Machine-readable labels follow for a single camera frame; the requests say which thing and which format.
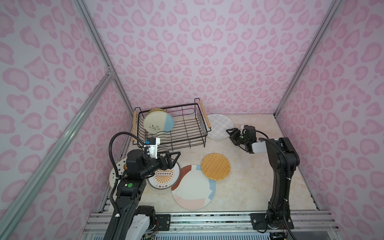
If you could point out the black wire dish rack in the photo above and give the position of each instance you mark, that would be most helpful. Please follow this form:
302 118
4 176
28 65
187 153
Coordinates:
177 127

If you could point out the green woven bamboo tray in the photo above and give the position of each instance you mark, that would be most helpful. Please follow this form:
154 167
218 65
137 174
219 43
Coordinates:
157 110

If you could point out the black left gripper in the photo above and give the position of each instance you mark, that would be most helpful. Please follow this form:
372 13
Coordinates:
169 163

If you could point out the white grid pattern plate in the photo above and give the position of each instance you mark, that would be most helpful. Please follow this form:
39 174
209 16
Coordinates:
219 126

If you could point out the orange sunburst green-rim plate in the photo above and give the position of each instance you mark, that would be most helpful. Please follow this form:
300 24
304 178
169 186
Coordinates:
164 179

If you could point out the tan woven bamboo tray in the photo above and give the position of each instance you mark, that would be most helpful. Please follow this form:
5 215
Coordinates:
216 167

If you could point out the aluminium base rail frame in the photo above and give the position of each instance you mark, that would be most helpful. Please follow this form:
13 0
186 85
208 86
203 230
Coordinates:
227 216

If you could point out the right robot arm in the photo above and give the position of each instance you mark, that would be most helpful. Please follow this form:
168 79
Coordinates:
284 160

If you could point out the large pastel colour-block plate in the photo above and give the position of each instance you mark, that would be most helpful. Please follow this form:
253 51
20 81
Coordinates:
193 190

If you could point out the cream and blue plate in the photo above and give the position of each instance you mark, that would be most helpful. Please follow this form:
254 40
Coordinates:
158 122

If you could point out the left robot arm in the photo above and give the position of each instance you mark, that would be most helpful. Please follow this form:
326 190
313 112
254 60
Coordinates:
130 189

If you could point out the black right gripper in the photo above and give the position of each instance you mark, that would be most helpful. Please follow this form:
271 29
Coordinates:
236 130

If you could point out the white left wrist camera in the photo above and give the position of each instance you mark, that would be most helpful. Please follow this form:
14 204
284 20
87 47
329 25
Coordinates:
151 147

